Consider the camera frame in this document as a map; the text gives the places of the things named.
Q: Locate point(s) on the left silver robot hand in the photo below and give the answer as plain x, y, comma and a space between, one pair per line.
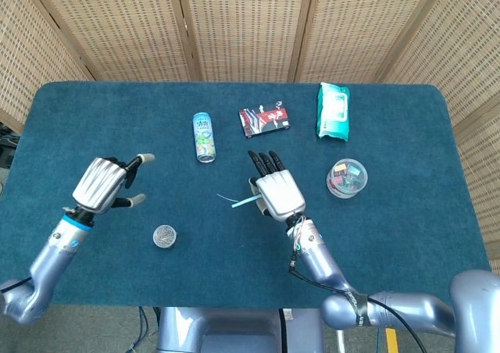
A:
101, 183

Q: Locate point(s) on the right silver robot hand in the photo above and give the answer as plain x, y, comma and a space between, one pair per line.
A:
277, 191

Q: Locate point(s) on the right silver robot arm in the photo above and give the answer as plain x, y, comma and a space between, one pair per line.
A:
375, 286

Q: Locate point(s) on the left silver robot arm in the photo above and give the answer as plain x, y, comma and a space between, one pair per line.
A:
47, 263

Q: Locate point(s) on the blue table cloth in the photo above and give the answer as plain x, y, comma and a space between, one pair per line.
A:
250, 193

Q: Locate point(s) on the black red card box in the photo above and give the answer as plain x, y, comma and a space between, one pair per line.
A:
265, 122

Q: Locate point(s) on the clear tub of binder clips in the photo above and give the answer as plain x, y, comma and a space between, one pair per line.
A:
346, 178

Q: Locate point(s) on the green white drink can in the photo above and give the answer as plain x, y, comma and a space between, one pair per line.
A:
204, 137

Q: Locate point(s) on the green wet wipes pack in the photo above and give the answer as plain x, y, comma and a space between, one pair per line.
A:
333, 111

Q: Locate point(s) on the silver robot torso base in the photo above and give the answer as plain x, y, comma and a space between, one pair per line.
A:
238, 329

